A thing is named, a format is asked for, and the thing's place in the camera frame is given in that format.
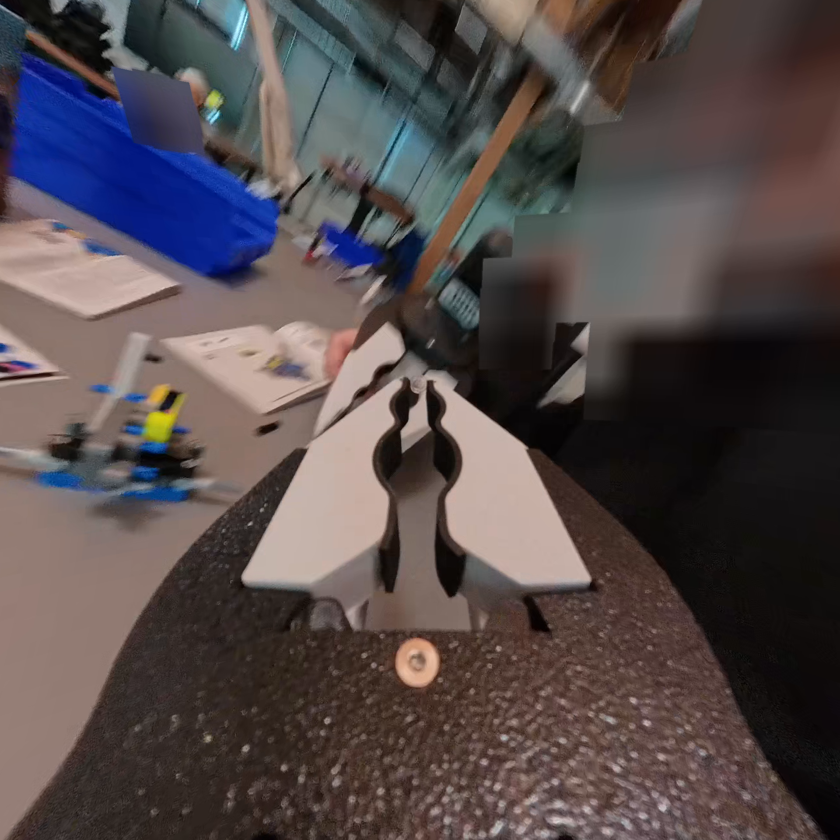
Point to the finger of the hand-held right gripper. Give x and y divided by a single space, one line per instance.
367 358
426 367

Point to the partly built lego vehicle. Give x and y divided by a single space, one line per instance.
148 453

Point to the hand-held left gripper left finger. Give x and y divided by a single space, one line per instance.
315 525

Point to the closed white instruction booklet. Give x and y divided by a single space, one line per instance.
72 266

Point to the white slanted pole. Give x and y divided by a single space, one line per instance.
275 98

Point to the colourful printed booklet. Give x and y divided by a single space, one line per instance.
19 361

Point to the brown wooden post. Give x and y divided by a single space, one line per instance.
479 177

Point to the large blue plastic bin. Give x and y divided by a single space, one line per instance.
131 170

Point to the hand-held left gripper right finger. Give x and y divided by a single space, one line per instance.
512 525

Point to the small blue plastic bin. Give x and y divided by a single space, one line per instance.
367 246

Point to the open lego instruction booklet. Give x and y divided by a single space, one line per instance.
249 361

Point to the person's right hand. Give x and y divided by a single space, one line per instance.
338 348

